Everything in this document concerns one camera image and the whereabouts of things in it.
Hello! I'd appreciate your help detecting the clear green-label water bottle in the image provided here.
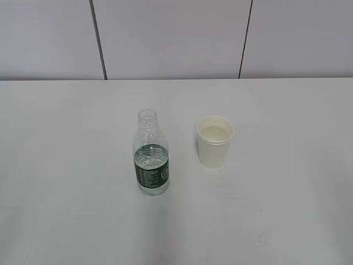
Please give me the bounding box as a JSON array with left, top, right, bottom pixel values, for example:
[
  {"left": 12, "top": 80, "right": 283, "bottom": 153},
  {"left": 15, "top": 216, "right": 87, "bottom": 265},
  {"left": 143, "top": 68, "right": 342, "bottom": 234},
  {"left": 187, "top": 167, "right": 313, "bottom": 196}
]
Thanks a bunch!
[{"left": 132, "top": 109, "right": 169, "bottom": 196}]

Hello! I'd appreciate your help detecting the white paper cup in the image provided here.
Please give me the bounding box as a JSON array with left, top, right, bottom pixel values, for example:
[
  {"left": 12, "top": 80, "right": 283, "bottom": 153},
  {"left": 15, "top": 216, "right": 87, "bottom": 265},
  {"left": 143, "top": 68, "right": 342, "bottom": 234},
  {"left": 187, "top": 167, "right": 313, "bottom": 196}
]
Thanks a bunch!
[{"left": 196, "top": 115, "right": 234, "bottom": 168}]

